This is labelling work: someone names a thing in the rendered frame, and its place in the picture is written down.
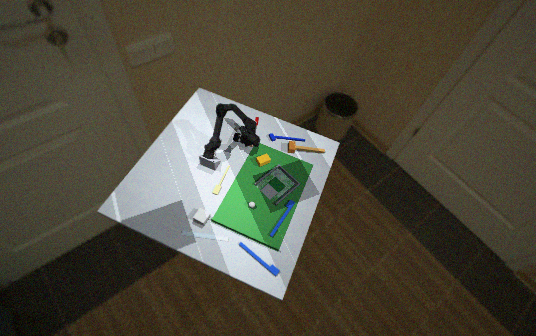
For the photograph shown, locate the green flat mat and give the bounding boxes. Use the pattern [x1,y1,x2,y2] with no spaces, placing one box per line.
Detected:
[213,143,313,249]

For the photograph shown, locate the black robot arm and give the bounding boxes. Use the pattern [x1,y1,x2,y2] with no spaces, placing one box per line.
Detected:
[202,103,260,159]

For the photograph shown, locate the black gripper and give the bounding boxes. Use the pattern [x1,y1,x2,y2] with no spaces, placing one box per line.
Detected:
[233,133,260,147]

